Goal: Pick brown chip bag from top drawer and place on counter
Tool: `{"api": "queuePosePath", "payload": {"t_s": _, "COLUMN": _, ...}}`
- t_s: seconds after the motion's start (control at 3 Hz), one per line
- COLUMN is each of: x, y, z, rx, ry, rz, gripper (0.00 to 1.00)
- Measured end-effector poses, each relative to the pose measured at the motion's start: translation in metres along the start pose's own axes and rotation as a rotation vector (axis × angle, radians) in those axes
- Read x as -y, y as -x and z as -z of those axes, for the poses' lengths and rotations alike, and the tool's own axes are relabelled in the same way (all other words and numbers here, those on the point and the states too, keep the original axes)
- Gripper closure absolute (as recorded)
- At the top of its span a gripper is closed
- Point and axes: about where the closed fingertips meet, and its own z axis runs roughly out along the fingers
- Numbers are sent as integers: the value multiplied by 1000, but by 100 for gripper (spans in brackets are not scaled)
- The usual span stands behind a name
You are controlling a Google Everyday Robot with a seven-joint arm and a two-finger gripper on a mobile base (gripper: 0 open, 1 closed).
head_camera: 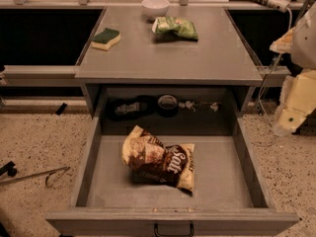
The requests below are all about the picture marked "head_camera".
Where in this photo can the metal hooked rod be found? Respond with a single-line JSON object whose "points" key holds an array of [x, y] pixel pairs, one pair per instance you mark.
{"points": [[44, 173]]}

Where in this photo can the green chip bag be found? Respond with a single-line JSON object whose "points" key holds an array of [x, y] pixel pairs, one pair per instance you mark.
{"points": [[181, 27]]}

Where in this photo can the crumpled white scraps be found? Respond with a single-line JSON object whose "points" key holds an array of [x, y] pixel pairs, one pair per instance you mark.
{"points": [[195, 106]]}

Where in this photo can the black clamp on floor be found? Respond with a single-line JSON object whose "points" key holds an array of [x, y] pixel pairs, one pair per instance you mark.
{"points": [[9, 169]]}

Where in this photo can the white bowl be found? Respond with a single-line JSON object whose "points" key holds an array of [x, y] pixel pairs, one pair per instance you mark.
{"points": [[155, 8]]}

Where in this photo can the grey open top drawer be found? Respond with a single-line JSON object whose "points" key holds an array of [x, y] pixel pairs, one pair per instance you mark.
{"points": [[230, 196]]}

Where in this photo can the grey cabinet counter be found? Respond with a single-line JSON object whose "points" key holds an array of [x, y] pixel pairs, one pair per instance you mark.
{"points": [[218, 57]]}

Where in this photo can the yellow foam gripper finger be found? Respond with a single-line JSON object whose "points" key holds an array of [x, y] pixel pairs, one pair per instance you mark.
{"points": [[296, 102], [283, 44]]}

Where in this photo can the black drawer handle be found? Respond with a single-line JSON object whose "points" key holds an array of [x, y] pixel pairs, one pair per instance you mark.
{"points": [[170, 230]]}

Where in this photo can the green yellow sponge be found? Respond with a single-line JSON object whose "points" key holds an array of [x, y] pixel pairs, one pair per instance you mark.
{"points": [[106, 39]]}

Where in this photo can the brown salt chip bag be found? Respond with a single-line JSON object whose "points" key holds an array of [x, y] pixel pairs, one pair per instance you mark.
{"points": [[148, 157]]}

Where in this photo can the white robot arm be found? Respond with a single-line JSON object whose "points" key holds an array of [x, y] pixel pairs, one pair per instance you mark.
{"points": [[303, 52]]}

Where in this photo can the black tape roll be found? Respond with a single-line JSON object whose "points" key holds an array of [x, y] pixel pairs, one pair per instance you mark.
{"points": [[167, 106]]}

